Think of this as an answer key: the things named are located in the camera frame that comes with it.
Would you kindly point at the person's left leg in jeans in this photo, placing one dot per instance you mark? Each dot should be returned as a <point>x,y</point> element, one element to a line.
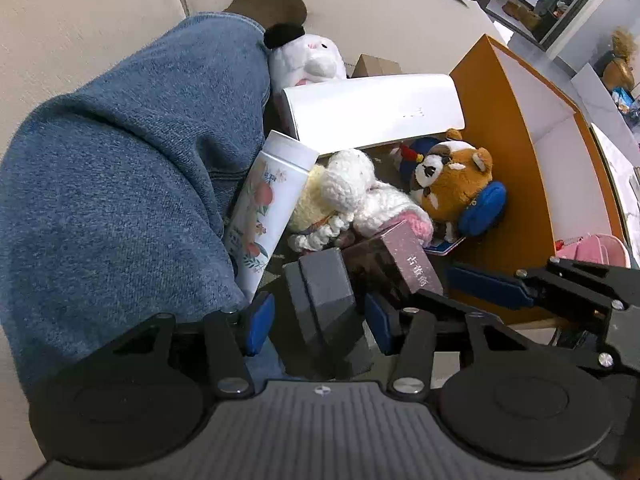
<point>125,160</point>

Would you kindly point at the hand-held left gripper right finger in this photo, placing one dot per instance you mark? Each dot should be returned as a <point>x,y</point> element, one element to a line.
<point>380,325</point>

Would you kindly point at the pink plastic object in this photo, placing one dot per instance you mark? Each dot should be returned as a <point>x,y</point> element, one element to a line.
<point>600,252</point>

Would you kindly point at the dark grey box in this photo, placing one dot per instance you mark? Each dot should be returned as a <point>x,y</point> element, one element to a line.
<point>320,300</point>

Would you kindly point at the white crochet doll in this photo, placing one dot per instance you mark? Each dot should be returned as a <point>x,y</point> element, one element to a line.
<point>350,180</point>

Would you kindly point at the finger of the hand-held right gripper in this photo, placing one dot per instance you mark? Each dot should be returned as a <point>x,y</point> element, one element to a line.
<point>487,287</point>
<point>450,304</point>

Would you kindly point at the orange storage box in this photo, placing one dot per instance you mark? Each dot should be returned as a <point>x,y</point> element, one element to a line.
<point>490,110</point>

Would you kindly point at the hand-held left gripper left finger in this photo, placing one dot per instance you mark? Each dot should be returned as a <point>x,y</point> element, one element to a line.
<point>260,325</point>

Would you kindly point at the red panda plush toy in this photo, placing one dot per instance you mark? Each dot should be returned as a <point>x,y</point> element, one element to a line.
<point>450,180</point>

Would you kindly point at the floral white tin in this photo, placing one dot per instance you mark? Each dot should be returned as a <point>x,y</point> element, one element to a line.
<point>265,200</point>

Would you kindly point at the white plush toy black ear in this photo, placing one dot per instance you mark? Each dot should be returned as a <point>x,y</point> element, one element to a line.
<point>310,60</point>

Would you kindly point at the dried grass bunch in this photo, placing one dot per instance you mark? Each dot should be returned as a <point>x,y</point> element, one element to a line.
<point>620,60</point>

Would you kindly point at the long white box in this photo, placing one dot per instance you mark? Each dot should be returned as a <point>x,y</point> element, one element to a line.
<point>370,110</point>

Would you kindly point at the maroon box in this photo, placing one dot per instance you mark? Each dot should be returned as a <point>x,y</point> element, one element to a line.
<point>395,260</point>

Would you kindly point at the blue card with red edge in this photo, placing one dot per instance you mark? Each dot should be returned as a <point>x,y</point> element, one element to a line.
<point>445,247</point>

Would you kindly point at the beige sofa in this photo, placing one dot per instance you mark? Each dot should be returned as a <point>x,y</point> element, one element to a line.
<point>75,10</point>

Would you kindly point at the small cardboard box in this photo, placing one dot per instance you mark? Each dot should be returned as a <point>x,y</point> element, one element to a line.
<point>375,65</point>

